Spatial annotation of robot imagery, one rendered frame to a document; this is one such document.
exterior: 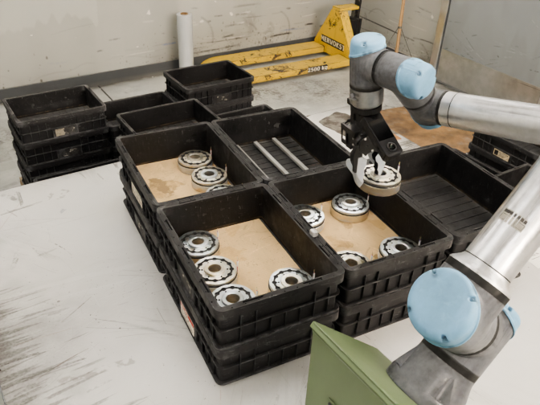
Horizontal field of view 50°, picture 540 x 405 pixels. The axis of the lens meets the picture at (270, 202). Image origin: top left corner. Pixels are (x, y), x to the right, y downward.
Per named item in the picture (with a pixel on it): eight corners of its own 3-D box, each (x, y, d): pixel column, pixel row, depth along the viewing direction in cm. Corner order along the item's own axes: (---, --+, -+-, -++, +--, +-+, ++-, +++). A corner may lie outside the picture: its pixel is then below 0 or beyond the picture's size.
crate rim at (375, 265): (455, 246, 135) (456, 238, 134) (347, 281, 124) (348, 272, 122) (359, 167, 165) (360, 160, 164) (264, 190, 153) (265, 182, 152)
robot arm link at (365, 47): (371, 47, 116) (341, 38, 121) (370, 97, 122) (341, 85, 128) (397, 35, 120) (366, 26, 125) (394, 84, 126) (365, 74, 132)
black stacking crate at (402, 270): (445, 277, 141) (455, 239, 134) (342, 312, 129) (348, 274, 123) (355, 196, 170) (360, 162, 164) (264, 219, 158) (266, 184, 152)
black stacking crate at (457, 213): (533, 247, 152) (546, 211, 146) (446, 277, 141) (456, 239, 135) (435, 176, 182) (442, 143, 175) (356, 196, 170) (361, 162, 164)
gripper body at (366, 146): (366, 135, 142) (367, 90, 135) (387, 150, 136) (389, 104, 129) (340, 144, 140) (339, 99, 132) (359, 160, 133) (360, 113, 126)
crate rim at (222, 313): (346, 281, 124) (348, 272, 122) (216, 323, 112) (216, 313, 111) (264, 190, 153) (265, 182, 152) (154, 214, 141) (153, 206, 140)
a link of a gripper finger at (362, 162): (349, 177, 144) (355, 144, 139) (362, 189, 140) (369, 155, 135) (338, 179, 143) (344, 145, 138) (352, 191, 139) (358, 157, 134)
